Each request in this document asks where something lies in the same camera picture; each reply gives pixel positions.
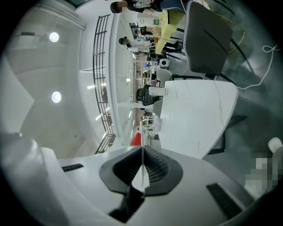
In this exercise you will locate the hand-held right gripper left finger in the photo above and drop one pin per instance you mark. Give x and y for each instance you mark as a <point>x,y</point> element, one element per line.
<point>88,187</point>

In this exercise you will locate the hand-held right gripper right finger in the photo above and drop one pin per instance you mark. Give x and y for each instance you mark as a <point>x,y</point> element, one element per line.
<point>194,189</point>

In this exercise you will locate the red strawberry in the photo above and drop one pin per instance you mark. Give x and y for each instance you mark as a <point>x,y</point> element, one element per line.
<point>135,140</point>

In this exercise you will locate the white marble-pattern table top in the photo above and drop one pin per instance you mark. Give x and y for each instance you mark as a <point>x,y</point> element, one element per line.
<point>194,114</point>

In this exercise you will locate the grey upholstered chair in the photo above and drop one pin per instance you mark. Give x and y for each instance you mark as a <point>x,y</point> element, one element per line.
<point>157,108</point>
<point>164,77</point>

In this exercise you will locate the person's white shoe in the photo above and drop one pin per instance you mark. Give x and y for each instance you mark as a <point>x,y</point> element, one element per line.
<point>275,144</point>

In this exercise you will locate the round ceiling light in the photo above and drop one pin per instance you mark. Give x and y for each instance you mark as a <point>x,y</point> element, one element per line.
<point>56,96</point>
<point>54,36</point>

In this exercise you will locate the white cylindrical canister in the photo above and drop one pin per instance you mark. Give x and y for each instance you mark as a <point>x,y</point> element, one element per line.
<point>158,91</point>

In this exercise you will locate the black metal railing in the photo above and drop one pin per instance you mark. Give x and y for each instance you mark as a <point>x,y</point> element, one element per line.
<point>100,77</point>

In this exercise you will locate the white round-faced device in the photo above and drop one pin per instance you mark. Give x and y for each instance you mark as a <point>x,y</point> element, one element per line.
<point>164,62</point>

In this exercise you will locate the dark grey chair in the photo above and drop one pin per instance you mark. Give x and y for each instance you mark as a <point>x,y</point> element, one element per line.
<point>207,37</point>

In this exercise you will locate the blue chair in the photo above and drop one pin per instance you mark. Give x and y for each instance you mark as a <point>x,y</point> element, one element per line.
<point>174,4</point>

